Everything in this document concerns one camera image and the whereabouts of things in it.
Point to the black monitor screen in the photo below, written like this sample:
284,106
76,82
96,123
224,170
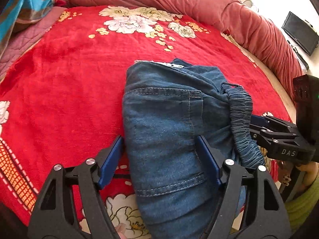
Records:
301,33

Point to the dusty red rolled quilt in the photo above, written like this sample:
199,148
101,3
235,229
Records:
255,33

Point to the pink quilted pillow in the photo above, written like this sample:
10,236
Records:
26,39

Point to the right hand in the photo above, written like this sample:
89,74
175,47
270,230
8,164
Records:
285,168

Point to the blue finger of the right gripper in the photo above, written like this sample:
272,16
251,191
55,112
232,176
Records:
260,121

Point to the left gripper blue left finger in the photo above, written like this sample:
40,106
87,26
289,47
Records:
107,160

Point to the blue denim pants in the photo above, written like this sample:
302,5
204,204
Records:
165,107

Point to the green sleeve right forearm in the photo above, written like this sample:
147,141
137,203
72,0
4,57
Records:
300,208

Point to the red floral bed blanket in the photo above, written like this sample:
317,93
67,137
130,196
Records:
61,102

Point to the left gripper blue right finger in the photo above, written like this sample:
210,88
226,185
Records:
209,158

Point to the striped blue brown towel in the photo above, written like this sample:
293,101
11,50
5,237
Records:
19,14

